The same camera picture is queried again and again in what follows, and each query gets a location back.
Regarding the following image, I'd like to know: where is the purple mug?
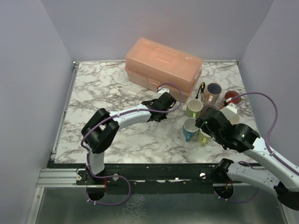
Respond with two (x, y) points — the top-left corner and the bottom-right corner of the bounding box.
(201, 104), (218, 115)

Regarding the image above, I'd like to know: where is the green faceted mug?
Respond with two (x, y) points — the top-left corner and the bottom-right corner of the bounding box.
(198, 129), (211, 146)

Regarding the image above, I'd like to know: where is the salmon pink mug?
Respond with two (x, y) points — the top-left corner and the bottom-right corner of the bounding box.
(229, 114), (240, 125)

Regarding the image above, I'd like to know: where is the blue mug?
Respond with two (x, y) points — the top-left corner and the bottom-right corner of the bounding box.
(183, 118), (199, 142)

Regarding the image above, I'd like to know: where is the light green round mug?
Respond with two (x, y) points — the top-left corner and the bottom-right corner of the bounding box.
(186, 98), (203, 119)

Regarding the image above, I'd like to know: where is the iridescent beige mug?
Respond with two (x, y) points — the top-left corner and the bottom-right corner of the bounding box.
(202, 83), (222, 105)

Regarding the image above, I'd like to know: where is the pink ghost pattern mug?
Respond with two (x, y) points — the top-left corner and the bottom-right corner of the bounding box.
(219, 91), (242, 110)

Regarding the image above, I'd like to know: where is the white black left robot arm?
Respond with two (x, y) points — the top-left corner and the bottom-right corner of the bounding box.
(81, 92), (177, 184)

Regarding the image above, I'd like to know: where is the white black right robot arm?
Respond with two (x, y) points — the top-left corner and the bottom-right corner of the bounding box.
(195, 108), (299, 210)

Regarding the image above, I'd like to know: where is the orange black screwdriver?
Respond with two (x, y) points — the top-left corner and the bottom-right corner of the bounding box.
(195, 82), (206, 100)

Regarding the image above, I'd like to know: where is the translucent pink plastic toolbox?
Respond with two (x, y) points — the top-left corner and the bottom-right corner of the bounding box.
(125, 38), (203, 103)

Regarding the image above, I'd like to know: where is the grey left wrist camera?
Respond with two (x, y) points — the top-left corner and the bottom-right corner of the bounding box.
(157, 86), (170, 94)

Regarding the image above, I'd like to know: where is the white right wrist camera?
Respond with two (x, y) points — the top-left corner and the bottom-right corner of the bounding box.
(220, 103), (237, 120)

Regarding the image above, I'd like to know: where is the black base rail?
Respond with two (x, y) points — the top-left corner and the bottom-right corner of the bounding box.
(46, 160), (264, 196)

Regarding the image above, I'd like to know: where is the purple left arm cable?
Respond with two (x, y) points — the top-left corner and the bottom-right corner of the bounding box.
(80, 83), (183, 178)

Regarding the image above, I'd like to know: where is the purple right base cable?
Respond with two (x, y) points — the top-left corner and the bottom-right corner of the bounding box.
(214, 182), (260, 203)

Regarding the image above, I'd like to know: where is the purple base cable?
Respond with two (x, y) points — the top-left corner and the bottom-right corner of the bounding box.
(74, 169), (132, 206)
(214, 182), (260, 203)

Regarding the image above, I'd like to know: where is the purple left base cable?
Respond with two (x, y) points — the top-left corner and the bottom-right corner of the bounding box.
(74, 169), (132, 206)

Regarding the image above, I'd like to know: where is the aluminium table frame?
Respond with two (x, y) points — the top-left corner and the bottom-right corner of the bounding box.
(29, 61), (296, 224)

